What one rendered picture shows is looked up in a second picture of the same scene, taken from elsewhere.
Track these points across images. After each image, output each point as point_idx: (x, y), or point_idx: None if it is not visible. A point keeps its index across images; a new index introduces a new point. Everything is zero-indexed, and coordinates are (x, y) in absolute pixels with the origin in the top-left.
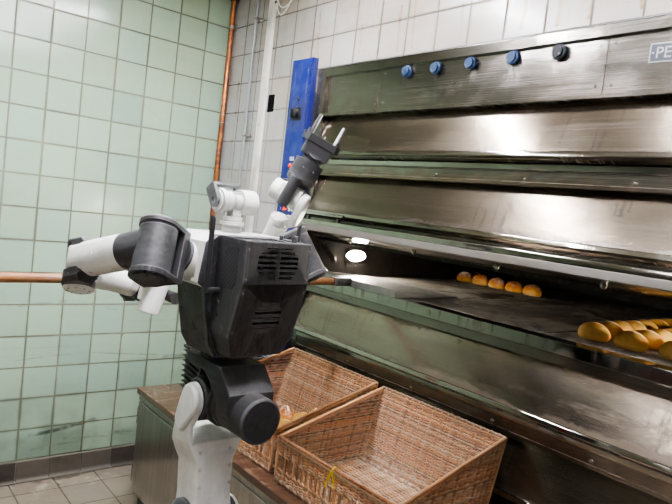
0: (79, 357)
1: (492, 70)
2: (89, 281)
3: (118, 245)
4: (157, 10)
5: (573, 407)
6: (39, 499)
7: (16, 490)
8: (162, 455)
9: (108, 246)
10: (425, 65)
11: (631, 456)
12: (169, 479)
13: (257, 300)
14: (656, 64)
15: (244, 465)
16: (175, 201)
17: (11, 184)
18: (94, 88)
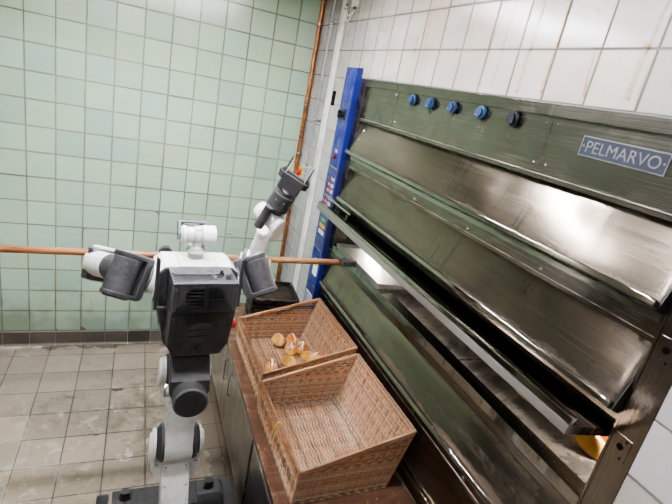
0: None
1: (466, 119)
2: (97, 279)
3: (101, 266)
4: (256, 12)
5: (460, 432)
6: (158, 358)
7: (148, 348)
8: (220, 355)
9: (97, 264)
10: (425, 98)
11: (480, 494)
12: (221, 373)
13: (188, 322)
14: (583, 158)
15: (244, 390)
16: (265, 165)
17: (144, 149)
18: (204, 78)
